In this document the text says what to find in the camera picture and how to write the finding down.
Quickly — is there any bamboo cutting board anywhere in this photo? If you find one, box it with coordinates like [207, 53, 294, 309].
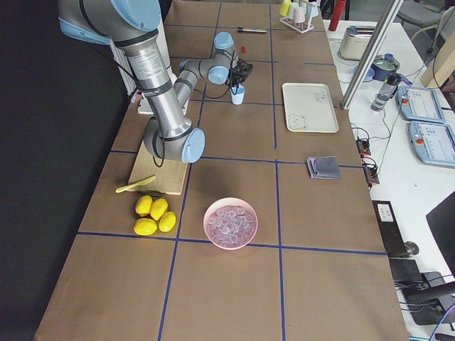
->
[128, 143, 188, 195]

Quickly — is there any yellow lemon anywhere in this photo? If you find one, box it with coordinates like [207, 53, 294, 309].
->
[149, 198, 168, 220]
[134, 195, 153, 217]
[133, 217, 158, 236]
[159, 211, 177, 232]

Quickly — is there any pink bowl of ice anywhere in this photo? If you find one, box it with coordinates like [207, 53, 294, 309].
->
[203, 197, 258, 251]

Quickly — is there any blue saucepan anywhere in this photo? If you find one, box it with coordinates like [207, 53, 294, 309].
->
[371, 53, 400, 81]

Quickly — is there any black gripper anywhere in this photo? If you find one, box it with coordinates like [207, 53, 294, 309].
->
[230, 59, 253, 95]

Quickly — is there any pink cup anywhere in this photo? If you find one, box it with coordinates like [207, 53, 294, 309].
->
[289, 6, 306, 24]

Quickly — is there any grey folded cloth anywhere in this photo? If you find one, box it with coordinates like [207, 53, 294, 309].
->
[307, 156, 341, 180]

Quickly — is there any clear water bottle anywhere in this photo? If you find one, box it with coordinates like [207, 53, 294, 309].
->
[370, 72, 402, 112]

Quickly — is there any yellow cup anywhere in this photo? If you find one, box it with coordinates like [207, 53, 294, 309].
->
[279, 0, 292, 17]

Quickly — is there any cream bear tray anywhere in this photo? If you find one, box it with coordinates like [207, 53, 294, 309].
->
[282, 82, 339, 134]

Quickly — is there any red bottle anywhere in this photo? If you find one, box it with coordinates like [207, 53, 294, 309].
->
[328, 0, 347, 31]

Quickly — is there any cream toaster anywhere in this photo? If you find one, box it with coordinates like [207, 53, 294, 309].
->
[339, 26, 375, 61]

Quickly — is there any blue bowl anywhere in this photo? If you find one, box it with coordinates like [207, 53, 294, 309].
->
[353, 65, 375, 82]

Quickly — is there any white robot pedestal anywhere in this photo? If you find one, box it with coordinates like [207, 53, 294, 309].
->
[134, 0, 177, 115]

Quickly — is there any blue teach pendant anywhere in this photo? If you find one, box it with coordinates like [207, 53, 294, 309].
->
[397, 85, 445, 124]
[408, 121, 454, 168]

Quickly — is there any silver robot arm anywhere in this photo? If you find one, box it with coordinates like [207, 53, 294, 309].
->
[58, 1, 253, 163]

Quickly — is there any steel muddler black tip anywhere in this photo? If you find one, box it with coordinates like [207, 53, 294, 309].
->
[237, 26, 267, 34]

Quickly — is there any aluminium frame post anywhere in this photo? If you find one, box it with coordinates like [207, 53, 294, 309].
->
[340, 0, 404, 109]

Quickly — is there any light blue plastic cup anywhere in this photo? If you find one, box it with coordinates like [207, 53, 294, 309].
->
[230, 84, 245, 105]

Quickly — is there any yellow plastic knife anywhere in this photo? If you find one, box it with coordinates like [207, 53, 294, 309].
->
[115, 175, 156, 193]

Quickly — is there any white cup rack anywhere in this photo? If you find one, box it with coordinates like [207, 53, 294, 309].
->
[279, 0, 320, 33]

